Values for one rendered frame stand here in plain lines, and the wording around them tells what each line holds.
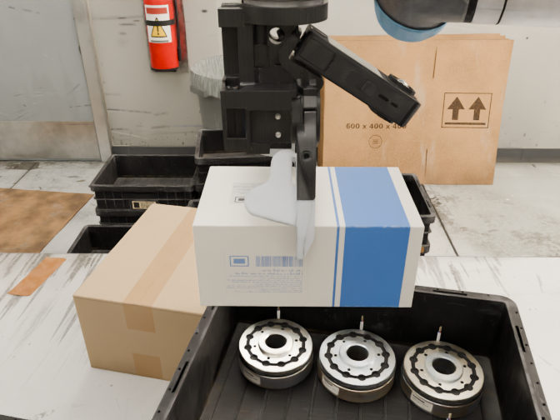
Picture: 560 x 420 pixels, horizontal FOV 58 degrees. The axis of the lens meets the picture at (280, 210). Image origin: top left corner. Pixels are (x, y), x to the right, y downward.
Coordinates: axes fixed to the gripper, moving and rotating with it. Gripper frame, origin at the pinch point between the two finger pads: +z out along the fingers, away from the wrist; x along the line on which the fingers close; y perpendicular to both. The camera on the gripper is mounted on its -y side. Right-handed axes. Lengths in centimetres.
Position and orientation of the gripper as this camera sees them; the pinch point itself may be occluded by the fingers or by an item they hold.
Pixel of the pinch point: (305, 217)
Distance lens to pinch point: 50.4
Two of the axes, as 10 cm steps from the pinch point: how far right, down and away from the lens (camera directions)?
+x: -0.1, 5.0, -8.7
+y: -10.0, 0.0, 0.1
